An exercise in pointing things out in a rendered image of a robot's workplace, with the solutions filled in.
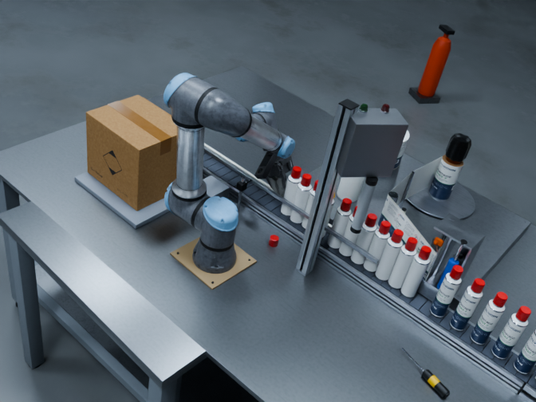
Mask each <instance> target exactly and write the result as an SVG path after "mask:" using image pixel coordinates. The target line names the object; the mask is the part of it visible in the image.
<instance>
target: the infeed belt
mask: <svg viewBox="0 0 536 402"><path fill-rule="evenodd" d="M203 166H204V167H205V168H206V169H207V170H209V171H211V172H212V173H214V174H215V175H217V176H218V177H219V178H221V179H223V180H224V181H226V182H227V183H229V184H230V185H231V186H233V187H234V188H236V186H237V182H239V181H241V179H242V176H241V175H240V174H238V173H237V172H235V171H233V170H232V169H230V168H229V167H228V166H226V165H225V164H223V163H221V162H220V161H218V160H217V159H215V158H214V157H212V156H210V155H209V154H207V153H206V152H204V153H203ZM236 189H237V188H236ZM237 190H238V189H237ZM242 193H243V194H244V195H246V196H248V197H249V198H251V199H253V200H254V201H255V202H256V203H258V204H260V205H261V206H263V207H265V208H266V209H267V210H268V211H270V212H272V213H273V214H275V215H276V216H278V217H279V218H280V219H282V220H284V221H285V222H287V223H288V224H289V225H291V226H292V227H294V228H295V229H297V230H298V231H300V232H301V233H303V234H305V229H303V228H302V224H294V223H292V222H291V221H290V217H288V216H284V215H282V213H281V208H282V202H281V201H279V200H278V199H276V198H274V197H273V196H272V195H270V194H269V193H267V192H266V191H264V190H262V189H261V188H260V187H258V186H256V185H255V184H253V183H249V184H247V188H246V190H245V191H243V192H242ZM328 239H329V233H328V232H327V231H326V233H325V237H324V238H322V239H321V243H320V245H321V246H323V247H324V248H325V249H326V250H328V251H330V252H331V253H333V254H335V255H336V256H337V257H338V258H340V259H342V260H343V261H345V262H347V263H348V264H349V265H350V266H352V267H353V268H355V269H356V270H358V271H360V272H361V273H362V274H364V275H365V276H367V277H368V278H370V279H372V280H373V281H374V282H376V283H377V284H379V285H380V286H382V287H384V288H385V289H386V290H388V291H389V292H391V293H392V294H394V295H396V296H397V297H398V298H400V299H401V300H403V301H404V302H406V303H408V304H409V305H410V306H411V307H413V308H414V309H416V310H418V311H419V312H421V313H422V314H423V315H425V316H426V317H428V318H430V319H431V320H433V321H434V322H435V323H437V324H438V325H440V326H442V327H443V328H445V329H446V330H447V331H449V332H450V333H452V334H454V335H455V336H457V337H458V338H459V339H461V340H462V341H464V342H466V343H467V344H468V345H470V346H471V347H472V348H474V349H476V350H477V351H479V352H480V353H481V354H483V355H484V356H486V357H488V358H489V359H491V360H492V361H493V362H495V363H496V364H498V365H500V366H501V367H503V368H504V369H505V370H507V371H508V372H510V373H512V374H513V375H515V376H516V377H517V378H519V379H520V380H522V381H524V382H525V383H526V382H527V381H528V380H529V378H530V376H531V375H532V373H533V372H534V370H535V369H536V367H535V366H534V367H533V368H532V369H531V370H530V373H529V374H527V375H522V374H520V373H518V372H517V371H516V370H515V369H514V366H513V363H514V362H515V360H516V358H517V357H518V355H517V354H515V353H514V354H513V352H512V351H511V352H510V354H509V355H508V357H507V359H505V360H499V359H497V358H496V357H494V356H493V354H492V353H491V349H492V347H493V346H494V344H495V342H496V341H495V340H494V339H491V337H489V338H488V339H487V342H486V344H485V345H477V344H475V343H473V342H472V341H471V339H470V335H471V333H472V331H473V329H474V326H473V325H470V324H469V323H467V326H466V328H465V330H464V331H462V332H458V331H455V330H454V329H453V328H452V327H451V326H450V324H449V322H450V320H451V318H452V316H453V312H451V311H450V310H447V312H446V313H445V316H444V317H442V318H437V317H434V316H432V315H431V313H430V308H431V306H432V303H433V301H431V300H428V299H427V298H426V297H425V296H423V295H422V294H419V293H418V292H416V295H415V297H413V298H406V297H404V296H403V295H402V294H401V292H400V289H399V290H395V289H393V288H392V287H390V286H389V285H388V281H386V282H382V281H380V280H378V279H377V278H376V276H375V273H376V272H374V273H370V272H368V271H366V270H365V269H364V267H363V265H364V264H363V265H356V264H354V263H352V262H351V260H350V258H351V257H344V256H342V255H340V254H339V249H338V250H334V249H331V248H330V247H328V245H327V242H328ZM449 311H450V312H449ZM469 325H470V326H469ZM512 354H513V355H512Z"/></svg>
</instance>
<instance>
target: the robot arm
mask: <svg viewBox="0 0 536 402"><path fill-rule="evenodd" d="M164 103H165V104H166V105H167V106H168V107H169V108H171V119H172V121H173V123H174V124H175V125H177V136H176V179H175V180H174V181H173V182H172V183H171V184H170V185H169V186H168V188H167V192H165V196H164V203H165V206H166V208H167V209H168V210H169V211H170V212H171V213H172V214H173V215H175V216H178V217H180V218H181V219H182V220H184V221H185V222H187V223H189V224H190V225H192V226H193V227H194V228H196V229H197V230H199V231H200V239H199V241H198V242H197V244H196V245H195V248H194V250H193V255H192V259H193V262H194V264H195V265H196V266H197V267H198V268H199V269H201V270H202V271H205V272H207V273H210V274H222V273H225V272H227V271H229V270H231V269H232V268H233V267H234V265H235V262H236V251H235V246H234V240H235V232H236V227H237V225H238V209H237V207H236V206H235V205H234V203H232V202H231V201H230V200H229V199H227V198H224V197H222V198H219V196H213V197H210V196H209V195H207V185H206V183H205V181H204V180H203V153H204V135H205V127H206V128H209V129H211V130H214V131H216V132H221V133H223V134H226V135H228V136H231V137H234V138H236V139H237V140H238V141H241V142H245V141H250V142H251V143H253V144H256V145H258V146H259V147H261V148H263V151H268V152H266V154H265V156H264V158H263V160H262V162H261V163H260V165H259V167H258V170H257V171H256V172H255V174H254V176H255V177H256V178H257V179H266V180H267V182H268V183H269V185H270V187H271V188H272V189H273V190H274V192H276V193H277V194H279V195H280V196H282V197H284V194H285V189H286V183H287V180H286V173H287V172H289V171H292V170H293V167H294V165H293V161H292V158H291V154H292V152H293V151H294V148H295V141H294V140H293V139H291V138H290V137H289V136H286V135H285V134H283V133H281V132H279V131H278V124H277V121H276V117H275V111H274V108H273V105H272V104H271V103H270V102H265V103H261V104H257V105H255V106H254V107H253V108H252V109H253V114H251V113H250V111H249V110H248V109H247V108H245V107H243V106H242V105H241V104H240V103H238V102H237V101H236V100H235V99H234V98H232V97H231V96H230V95H228V94H227V93H225V92H224V91H222V90H221V89H218V88H216V87H215V86H213V85H210V84H208V83H207V82H206V81H203V80H201V79H199V78H198V77H197V76H193V75H191V74H190V73H181V74H179V75H177V76H175V77H174V78H173V79H172V80H171V81H170V83H169V84H168V85H167V88H166V89H165V91H164ZM290 160H291V163H292V166H293V167H291V165H290Z"/></svg>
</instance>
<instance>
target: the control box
mask: <svg viewBox="0 0 536 402"><path fill-rule="evenodd" d="M407 130H408V122H407V121H406V120H405V119H404V118H403V117H402V115H401V114H400V112H399V111H398V110H397V109H396V108H390V109H389V113H387V114H386V113H382V112H381V111H380V108H368V112H367V113H362V112H359V109H358V112H357V113H356V114H353V115H352V116H351V117H350V120H349V126H348V128H347V132H346V134H345V140H344V143H343V146H342V149H341V154H340V157H339V160H338V163H337V172H338V174H339V175H340V177H341V178H348V177H386V176H391V175H392V171H393V168H394V167H395V164H396V160H397V157H398V155H399V152H400V149H401V146H402V143H403V141H404V137H405V135H406V132H407Z"/></svg>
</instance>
